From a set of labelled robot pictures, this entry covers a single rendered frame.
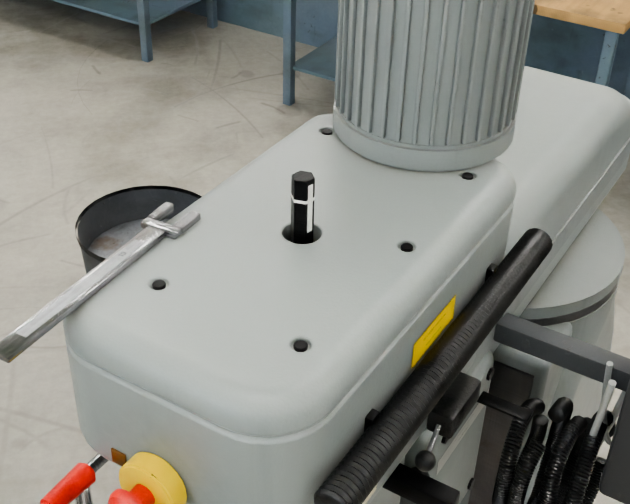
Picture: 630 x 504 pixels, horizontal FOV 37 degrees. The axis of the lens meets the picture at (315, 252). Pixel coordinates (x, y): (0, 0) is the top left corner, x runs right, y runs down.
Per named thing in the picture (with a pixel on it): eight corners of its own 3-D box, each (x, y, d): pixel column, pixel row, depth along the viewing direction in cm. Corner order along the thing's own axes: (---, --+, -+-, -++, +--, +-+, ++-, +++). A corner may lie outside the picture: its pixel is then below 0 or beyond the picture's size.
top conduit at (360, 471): (348, 533, 75) (350, 504, 73) (303, 510, 77) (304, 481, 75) (550, 258, 107) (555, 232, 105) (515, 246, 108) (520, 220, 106)
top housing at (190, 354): (288, 572, 77) (290, 432, 68) (52, 441, 88) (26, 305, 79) (511, 282, 110) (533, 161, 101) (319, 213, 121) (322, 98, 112)
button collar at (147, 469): (175, 533, 80) (170, 485, 76) (120, 502, 82) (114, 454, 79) (190, 517, 81) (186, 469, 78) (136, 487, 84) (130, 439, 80)
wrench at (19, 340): (18, 369, 73) (16, 361, 72) (-20, 352, 74) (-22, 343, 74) (200, 219, 90) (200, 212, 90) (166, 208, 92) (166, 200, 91)
